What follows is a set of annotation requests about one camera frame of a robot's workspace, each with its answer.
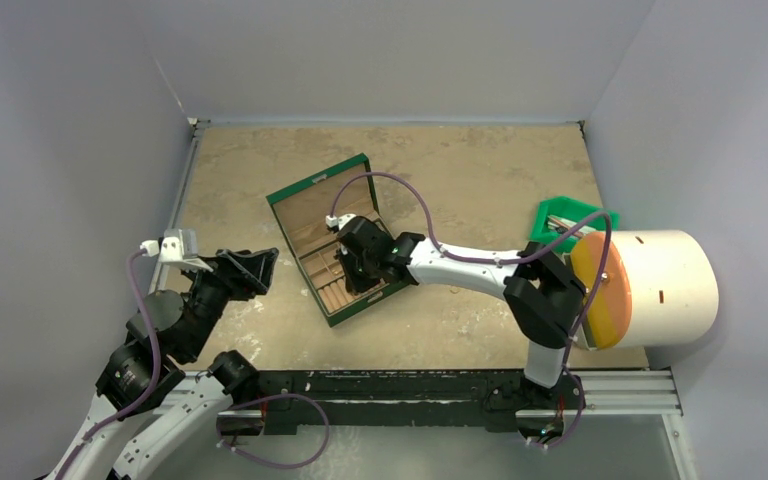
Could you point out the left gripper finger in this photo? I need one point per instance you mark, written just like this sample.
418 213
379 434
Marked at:
257 279
226 259

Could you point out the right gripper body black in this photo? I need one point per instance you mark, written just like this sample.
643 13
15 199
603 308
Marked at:
354 263

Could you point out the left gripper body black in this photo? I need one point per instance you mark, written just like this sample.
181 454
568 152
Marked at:
209 296

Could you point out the green ring tray insert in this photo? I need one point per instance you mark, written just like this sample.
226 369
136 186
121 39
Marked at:
329 283

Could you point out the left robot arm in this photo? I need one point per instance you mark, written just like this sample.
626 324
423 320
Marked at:
170 329

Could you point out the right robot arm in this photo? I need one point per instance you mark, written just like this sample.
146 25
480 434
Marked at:
543 294

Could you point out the green jewelry box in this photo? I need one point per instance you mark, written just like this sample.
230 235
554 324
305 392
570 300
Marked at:
301 207

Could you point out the green plastic bin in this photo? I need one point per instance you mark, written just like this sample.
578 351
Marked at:
556 215

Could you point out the white cylinder orange lid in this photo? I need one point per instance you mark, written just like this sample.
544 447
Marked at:
658 288

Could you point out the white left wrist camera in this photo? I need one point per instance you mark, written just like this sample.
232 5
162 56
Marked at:
177 248

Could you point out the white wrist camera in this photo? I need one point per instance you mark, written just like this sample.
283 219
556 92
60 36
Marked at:
335 223
177 248

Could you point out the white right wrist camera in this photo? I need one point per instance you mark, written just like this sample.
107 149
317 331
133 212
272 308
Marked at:
335 223

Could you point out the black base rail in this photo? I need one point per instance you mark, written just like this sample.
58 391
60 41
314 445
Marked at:
497 400

